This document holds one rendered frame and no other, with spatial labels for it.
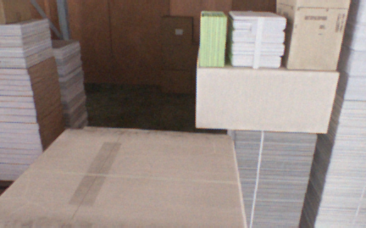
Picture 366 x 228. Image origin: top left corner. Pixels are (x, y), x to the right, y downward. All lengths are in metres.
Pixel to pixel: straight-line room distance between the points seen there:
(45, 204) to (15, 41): 1.67
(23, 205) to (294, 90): 0.79
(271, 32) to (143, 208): 0.63
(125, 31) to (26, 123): 2.86
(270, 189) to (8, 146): 1.93
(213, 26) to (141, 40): 3.93
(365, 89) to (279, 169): 0.37
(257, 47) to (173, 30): 3.43
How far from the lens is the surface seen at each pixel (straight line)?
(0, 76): 2.33
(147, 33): 4.82
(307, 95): 1.03
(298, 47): 1.01
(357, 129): 1.14
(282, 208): 1.22
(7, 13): 2.25
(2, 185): 2.68
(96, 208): 0.61
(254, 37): 0.97
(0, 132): 2.51
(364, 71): 1.08
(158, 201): 0.61
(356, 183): 1.26
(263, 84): 0.98
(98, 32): 5.01
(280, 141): 1.06
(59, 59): 2.60
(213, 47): 0.96
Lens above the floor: 1.48
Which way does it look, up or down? 23 degrees down
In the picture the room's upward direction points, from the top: 1 degrees clockwise
